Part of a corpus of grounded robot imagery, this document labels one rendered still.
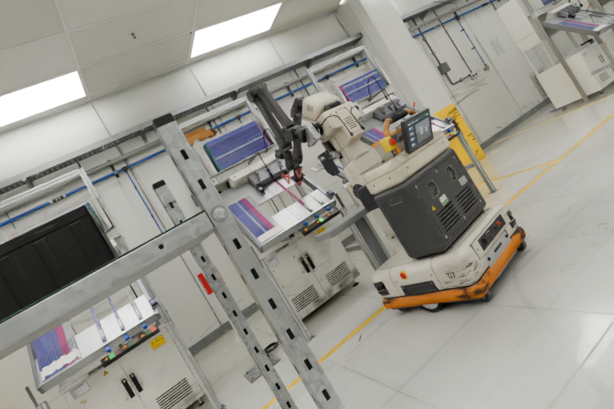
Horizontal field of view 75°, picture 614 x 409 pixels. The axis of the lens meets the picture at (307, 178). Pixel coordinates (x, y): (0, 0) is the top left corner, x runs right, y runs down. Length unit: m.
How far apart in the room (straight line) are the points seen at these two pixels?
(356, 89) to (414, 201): 2.22
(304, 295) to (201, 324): 1.78
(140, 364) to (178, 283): 1.75
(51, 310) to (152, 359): 2.52
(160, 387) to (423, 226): 2.03
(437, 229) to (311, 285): 1.48
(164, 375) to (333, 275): 1.41
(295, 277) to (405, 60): 3.73
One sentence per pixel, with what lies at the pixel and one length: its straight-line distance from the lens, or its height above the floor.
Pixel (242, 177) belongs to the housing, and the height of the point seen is 1.25.
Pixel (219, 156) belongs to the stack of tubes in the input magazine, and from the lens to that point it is 3.38.
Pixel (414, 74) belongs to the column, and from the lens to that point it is 5.96.
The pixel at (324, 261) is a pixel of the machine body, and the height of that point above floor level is 0.32.
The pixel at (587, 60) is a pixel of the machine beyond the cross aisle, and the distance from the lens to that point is 6.53.
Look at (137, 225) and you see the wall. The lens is 4.75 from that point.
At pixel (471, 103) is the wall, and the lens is 7.21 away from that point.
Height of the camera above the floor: 0.90
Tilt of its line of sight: 1 degrees up
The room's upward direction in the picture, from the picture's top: 31 degrees counter-clockwise
